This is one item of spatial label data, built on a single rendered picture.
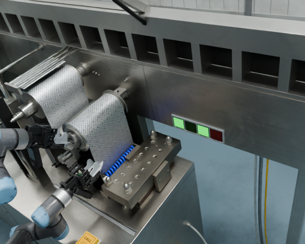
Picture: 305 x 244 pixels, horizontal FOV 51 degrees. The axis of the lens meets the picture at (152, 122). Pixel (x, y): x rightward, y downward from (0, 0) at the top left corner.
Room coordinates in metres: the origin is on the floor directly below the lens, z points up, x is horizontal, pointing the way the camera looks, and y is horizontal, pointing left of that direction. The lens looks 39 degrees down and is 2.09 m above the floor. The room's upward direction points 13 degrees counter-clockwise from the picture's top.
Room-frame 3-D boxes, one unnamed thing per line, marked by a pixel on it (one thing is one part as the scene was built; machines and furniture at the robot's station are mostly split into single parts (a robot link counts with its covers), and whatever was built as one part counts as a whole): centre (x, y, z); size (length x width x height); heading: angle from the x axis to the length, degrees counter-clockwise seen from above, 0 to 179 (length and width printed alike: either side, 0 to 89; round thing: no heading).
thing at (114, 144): (1.09, 0.20, 1.11); 0.23 x 0.01 x 0.18; 135
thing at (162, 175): (0.98, 0.01, 0.97); 0.10 x 0.03 x 0.11; 135
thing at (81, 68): (1.43, 0.30, 1.34); 0.07 x 0.07 x 0.07; 45
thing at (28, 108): (1.20, 0.52, 1.34); 0.06 x 0.06 x 0.06; 45
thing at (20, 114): (1.16, 0.56, 1.34); 0.06 x 0.03 x 0.03; 135
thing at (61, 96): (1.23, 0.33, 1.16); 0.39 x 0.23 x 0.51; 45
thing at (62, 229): (0.81, 0.49, 1.01); 0.11 x 0.08 x 0.11; 91
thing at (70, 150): (1.04, 0.38, 1.05); 0.06 x 0.05 x 0.31; 135
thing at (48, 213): (0.81, 0.48, 1.11); 0.11 x 0.08 x 0.09; 135
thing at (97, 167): (0.99, 0.28, 1.11); 0.09 x 0.03 x 0.06; 134
